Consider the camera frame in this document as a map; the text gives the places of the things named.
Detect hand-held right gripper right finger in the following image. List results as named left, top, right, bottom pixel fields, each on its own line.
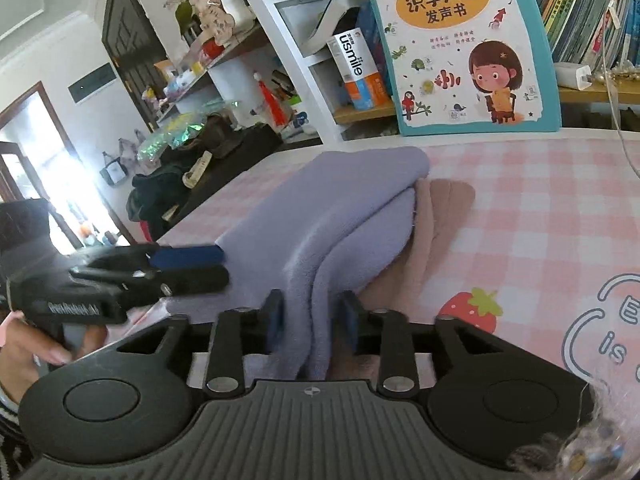
left=341, top=291, right=506, bottom=396

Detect row of thin colourful books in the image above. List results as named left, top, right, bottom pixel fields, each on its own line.
left=520, top=0, right=640, bottom=68

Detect dark wooden door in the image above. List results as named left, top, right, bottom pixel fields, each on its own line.
left=101, top=0, right=168, bottom=133

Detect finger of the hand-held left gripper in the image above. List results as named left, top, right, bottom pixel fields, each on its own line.
left=70, top=266, right=230, bottom=307
left=87, top=243, right=226, bottom=274

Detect white wooden bookshelf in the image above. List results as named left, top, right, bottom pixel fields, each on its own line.
left=150, top=0, right=640, bottom=143

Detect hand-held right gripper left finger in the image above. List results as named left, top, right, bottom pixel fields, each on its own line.
left=115, top=289, right=286, bottom=395

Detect grey wall panel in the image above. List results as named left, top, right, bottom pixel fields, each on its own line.
left=68, top=62, right=117, bottom=105

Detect leaning blue books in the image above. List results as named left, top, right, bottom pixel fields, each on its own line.
left=357, top=0, right=393, bottom=96

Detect white tote bag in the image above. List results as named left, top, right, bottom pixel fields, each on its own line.
left=99, top=152, right=126, bottom=188
left=117, top=130, right=147, bottom=171

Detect children's picture book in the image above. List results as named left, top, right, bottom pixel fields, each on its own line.
left=362, top=0, right=563, bottom=137

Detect iridescent green bag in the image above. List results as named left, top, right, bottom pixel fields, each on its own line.
left=137, top=112, right=206, bottom=171

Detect white charger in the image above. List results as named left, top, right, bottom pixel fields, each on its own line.
left=554, top=61, right=596, bottom=88

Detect white ceramic figurine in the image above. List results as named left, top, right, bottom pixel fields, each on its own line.
left=220, top=0, right=258, bottom=33

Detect thick white-paged book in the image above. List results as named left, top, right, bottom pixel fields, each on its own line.
left=300, top=0, right=368, bottom=56

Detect clear crinkled plastic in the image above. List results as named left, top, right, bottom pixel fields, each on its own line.
left=505, top=385, right=640, bottom=480

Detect person's left hand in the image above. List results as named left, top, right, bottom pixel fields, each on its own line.
left=0, top=317, right=108, bottom=403

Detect purple and pink sweater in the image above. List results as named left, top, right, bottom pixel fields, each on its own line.
left=127, top=146, right=477, bottom=381

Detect pile of black clothes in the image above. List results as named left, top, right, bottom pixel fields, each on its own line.
left=125, top=150, right=201, bottom=241

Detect white charging cable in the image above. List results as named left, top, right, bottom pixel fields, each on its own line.
left=592, top=0, right=640, bottom=181

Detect white orange toothbrush box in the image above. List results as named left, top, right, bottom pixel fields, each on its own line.
left=326, top=27, right=396, bottom=111

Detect red tassel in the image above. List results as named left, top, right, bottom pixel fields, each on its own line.
left=252, top=72, right=291, bottom=128

